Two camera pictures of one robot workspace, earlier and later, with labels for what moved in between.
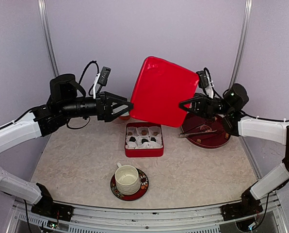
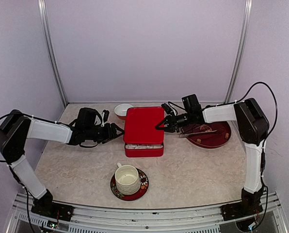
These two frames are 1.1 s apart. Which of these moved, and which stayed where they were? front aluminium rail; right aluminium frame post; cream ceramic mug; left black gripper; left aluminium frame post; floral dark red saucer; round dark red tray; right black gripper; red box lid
Moved: left black gripper; red box lid; right black gripper
Stayed: floral dark red saucer; left aluminium frame post; cream ceramic mug; front aluminium rail; round dark red tray; right aluminium frame post
